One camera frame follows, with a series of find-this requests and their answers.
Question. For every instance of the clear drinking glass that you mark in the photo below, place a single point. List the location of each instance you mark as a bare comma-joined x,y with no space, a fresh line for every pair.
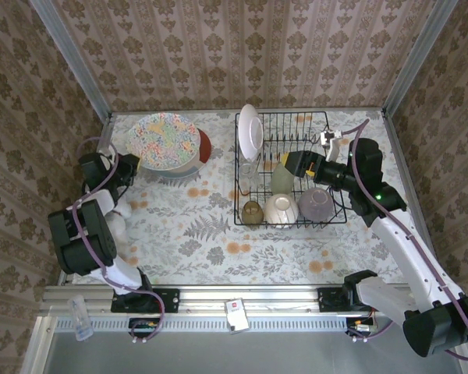
249,173

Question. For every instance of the pale green frosted cup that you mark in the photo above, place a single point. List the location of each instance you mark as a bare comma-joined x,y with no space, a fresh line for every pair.
281,181

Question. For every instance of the white box with red logo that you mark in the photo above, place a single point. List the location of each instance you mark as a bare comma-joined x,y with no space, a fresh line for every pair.
236,317

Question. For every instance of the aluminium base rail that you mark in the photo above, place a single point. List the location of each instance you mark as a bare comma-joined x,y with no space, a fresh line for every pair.
218,298

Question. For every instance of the cream white bowl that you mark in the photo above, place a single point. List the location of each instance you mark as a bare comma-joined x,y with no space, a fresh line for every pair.
281,210

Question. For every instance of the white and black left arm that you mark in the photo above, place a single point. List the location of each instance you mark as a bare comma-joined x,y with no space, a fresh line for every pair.
82,241

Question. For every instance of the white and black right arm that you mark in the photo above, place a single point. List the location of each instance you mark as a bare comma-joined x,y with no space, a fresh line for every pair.
405,249

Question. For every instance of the white plate with flower outline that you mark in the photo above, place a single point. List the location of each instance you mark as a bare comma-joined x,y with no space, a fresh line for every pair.
250,132

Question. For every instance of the floral patterned tablecloth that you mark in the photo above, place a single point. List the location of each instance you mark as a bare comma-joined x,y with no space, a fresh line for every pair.
218,241

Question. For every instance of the clear plastic bottle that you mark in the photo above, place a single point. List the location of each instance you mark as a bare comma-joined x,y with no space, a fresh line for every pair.
80,323

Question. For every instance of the lavender bowl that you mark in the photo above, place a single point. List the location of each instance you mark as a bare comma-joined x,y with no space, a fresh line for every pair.
316,202

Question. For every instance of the aluminium frame post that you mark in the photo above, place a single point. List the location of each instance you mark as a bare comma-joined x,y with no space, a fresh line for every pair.
75,58
415,58

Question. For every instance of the amber glass cup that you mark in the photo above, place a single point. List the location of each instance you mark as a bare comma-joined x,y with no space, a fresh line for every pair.
252,213

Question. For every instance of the grey white plush toy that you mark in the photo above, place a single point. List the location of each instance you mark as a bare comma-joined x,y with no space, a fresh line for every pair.
123,218

